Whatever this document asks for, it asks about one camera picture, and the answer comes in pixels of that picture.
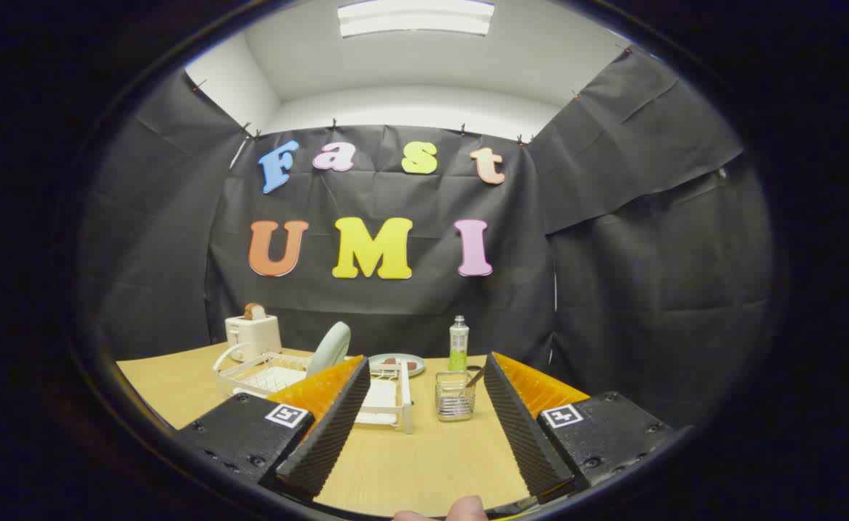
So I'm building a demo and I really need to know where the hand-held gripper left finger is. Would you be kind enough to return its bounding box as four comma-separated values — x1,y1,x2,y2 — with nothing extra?
174,355,373,501

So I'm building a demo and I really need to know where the white toaster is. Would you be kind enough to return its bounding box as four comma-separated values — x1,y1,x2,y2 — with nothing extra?
225,313,282,363

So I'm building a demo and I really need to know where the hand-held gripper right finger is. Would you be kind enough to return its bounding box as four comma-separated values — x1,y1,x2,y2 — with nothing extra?
483,352,675,505

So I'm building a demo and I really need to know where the grey-green plate with meat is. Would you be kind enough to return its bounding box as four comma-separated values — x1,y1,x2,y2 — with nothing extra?
368,352,426,378

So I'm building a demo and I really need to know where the metal wire basket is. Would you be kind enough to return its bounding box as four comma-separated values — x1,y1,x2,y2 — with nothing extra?
435,369,479,423

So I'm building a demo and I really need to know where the green label bottle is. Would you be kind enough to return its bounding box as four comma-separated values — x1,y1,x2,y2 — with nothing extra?
449,315,470,373

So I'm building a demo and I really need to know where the white wire dish rack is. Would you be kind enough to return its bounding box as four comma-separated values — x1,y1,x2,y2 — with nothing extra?
213,342,414,435

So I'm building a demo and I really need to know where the pale green plate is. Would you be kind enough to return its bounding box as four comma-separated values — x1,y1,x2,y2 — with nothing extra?
305,321,352,377

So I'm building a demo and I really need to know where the ceiling light panel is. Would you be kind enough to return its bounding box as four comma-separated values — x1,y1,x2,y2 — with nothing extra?
337,0,495,38

